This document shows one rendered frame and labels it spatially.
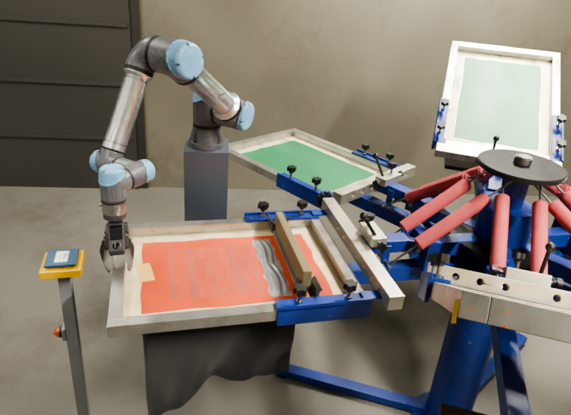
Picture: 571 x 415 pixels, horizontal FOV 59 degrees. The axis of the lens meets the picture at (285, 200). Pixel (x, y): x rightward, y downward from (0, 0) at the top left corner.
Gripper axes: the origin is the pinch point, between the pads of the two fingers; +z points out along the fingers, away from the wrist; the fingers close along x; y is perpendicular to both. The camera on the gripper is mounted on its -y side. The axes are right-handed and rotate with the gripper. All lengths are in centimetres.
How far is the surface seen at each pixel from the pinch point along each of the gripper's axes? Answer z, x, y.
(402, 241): -6, -99, -3
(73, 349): 40.1, 19.2, 9.9
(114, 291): -0.9, 0.7, -12.9
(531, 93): -39, -210, 84
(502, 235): -19, -122, -24
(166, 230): 0.9, -16.1, 25.4
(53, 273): 3.3, 20.9, 5.5
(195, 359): 21.7, -23.0, -21.7
